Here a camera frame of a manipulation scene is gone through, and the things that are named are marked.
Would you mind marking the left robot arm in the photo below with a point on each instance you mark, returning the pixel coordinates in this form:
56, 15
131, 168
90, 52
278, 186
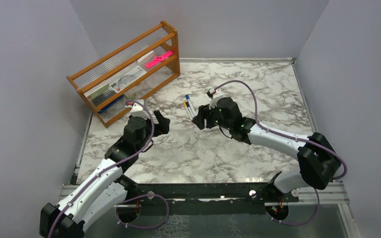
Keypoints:
106, 186

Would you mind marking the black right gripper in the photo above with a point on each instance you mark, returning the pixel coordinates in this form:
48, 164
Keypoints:
203, 111

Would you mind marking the white red-tipped marker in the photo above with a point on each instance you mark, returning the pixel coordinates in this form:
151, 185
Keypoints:
186, 110

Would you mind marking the thin white pen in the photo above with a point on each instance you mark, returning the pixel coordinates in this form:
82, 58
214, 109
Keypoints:
189, 109

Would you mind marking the pink plastic tool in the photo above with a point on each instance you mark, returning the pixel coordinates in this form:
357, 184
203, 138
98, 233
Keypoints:
159, 59

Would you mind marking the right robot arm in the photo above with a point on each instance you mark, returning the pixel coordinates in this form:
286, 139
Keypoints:
317, 161

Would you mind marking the wooden shelf rack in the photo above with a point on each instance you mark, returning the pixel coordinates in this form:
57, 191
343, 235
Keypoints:
161, 38

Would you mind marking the black mounting rail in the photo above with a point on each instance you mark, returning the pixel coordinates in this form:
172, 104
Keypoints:
156, 199

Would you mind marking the green white book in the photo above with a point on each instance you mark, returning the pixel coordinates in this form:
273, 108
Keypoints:
99, 93

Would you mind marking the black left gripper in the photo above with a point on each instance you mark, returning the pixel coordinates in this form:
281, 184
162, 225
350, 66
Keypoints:
162, 128

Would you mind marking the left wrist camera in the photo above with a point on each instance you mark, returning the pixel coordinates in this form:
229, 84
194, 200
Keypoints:
137, 110

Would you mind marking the white blue marker pen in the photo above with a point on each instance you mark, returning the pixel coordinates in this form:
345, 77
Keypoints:
191, 106

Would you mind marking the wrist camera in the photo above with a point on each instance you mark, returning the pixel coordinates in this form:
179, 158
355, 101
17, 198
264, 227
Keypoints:
215, 95
137, 110

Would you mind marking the white eraser block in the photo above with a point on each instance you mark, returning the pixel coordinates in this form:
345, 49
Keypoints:
146, 58

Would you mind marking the white calculator box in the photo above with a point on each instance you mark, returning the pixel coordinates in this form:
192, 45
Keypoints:
125, 77

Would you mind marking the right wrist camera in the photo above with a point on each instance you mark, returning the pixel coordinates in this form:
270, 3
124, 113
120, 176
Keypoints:
215, 95

